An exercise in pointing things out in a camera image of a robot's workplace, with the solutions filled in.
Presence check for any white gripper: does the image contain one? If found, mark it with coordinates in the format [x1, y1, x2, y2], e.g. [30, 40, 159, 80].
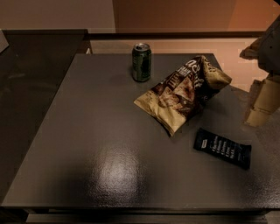
[240, 15, 280, 127]

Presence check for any brown chip bag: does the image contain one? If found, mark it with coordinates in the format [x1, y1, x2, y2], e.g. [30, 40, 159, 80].
[134, 55, 232, 136]

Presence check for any dark blue snack bar wrapper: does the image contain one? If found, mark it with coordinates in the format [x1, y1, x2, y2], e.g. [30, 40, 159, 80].
[193, 129, 252, 170]

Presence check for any green soda can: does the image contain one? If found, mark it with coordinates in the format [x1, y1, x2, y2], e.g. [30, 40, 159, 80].
[132, 43, 151, 82]

